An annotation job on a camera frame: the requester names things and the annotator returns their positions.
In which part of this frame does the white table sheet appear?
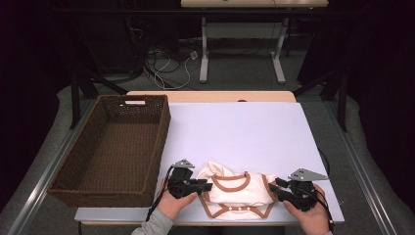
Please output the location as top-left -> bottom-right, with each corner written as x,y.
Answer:
74,101 -> 346,224

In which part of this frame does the cream baby bodysuit brown trim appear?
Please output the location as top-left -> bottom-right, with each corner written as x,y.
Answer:
195,160 -> 279,220

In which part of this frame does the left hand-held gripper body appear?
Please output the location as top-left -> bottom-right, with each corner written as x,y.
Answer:
166,159 -> 199,200

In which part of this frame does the white floor cable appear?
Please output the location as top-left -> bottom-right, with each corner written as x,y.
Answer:
152,57 -> 193,91

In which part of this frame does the right hand-held gripper black cable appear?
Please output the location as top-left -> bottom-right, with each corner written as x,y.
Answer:
312,187 -> 336,233

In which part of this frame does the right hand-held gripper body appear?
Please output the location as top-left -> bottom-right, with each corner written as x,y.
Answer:
281,167 -> 330,212

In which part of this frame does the hand-held gripper black cable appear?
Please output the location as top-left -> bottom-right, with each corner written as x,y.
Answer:
312,187 -> 336,233
145,164 -> 174,222

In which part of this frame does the white-legged desk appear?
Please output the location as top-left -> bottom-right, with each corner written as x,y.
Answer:
180,0 -> 330,85

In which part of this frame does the black metal stand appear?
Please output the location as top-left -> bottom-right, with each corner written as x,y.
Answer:
292,69 -> 348,133
69,69 -> 129,130

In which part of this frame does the brown wicker basket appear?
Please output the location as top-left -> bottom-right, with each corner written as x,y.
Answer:
47,94 -> 172,209

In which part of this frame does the person's left hand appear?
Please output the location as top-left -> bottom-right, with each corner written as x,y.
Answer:
157,182 -> 199,222

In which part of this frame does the person's right hand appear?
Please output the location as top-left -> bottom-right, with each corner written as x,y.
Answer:
282,183 -> 332,235

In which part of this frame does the black floor cable bundle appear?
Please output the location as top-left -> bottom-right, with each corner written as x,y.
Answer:
121,18 -> 205,86

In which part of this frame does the aluminium floor rail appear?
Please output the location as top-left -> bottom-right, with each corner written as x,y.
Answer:
325,100 -> 398,235
7,98 -> 96,235

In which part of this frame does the left hand-held gripper black cable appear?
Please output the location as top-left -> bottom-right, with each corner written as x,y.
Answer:
145,164 -> 174,222

